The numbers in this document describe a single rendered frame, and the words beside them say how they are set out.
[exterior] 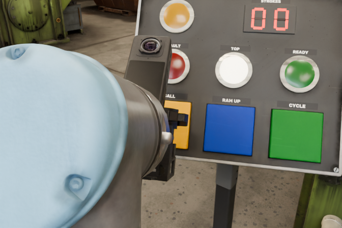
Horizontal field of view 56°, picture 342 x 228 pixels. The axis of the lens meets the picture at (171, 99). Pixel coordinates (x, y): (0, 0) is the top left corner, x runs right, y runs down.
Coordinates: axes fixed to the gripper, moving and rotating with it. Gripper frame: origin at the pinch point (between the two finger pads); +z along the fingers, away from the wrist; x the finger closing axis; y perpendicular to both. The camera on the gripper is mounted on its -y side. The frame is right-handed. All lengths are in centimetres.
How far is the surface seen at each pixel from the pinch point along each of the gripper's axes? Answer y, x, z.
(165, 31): -14.4, -1.8, 3.0
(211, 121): -0.1, 7.2, 2.3
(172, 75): -7.0, 0.2, 2.7
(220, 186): 13.1, 9.3, 23.3
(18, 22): -115, -267, 329
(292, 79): -7.6, 18.9, 2.7
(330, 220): 21, 37, 41
